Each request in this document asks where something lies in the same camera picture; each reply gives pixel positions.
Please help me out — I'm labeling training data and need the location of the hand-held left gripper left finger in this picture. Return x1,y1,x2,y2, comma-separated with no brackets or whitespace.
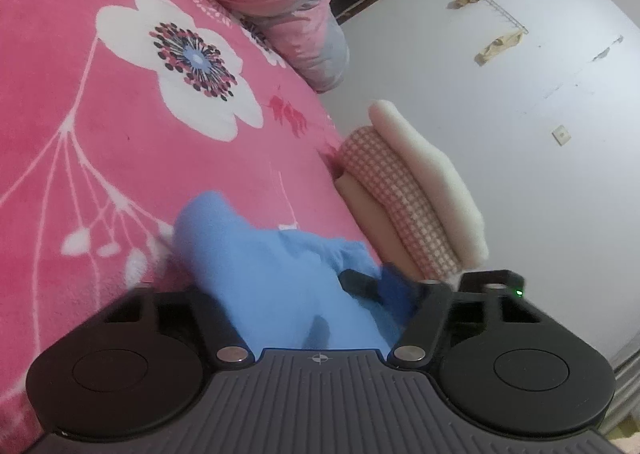
102,285,253,369

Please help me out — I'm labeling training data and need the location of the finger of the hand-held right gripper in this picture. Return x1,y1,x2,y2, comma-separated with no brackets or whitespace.
341,270,383,302

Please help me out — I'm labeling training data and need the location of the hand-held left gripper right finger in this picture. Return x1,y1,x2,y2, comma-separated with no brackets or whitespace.
380,268,545,370

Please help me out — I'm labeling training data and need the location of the blue t-shirt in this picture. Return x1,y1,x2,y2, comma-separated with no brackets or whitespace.
172,191,406,352

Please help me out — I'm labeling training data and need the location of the beige folded garment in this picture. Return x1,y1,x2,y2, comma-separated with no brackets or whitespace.
334,173,418,279

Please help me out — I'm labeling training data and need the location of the pink checked folded garment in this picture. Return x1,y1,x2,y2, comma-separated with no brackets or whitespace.
339,128,461,279

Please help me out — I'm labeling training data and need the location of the cream folded garment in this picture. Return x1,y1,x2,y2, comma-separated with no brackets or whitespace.
367,100,490,269

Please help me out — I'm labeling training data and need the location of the pink floral fleece blanket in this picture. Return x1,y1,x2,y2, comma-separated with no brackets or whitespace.
0,0,416,435

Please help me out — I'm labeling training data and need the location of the wire wall rack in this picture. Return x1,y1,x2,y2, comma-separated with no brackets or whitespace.
479,0,529,33

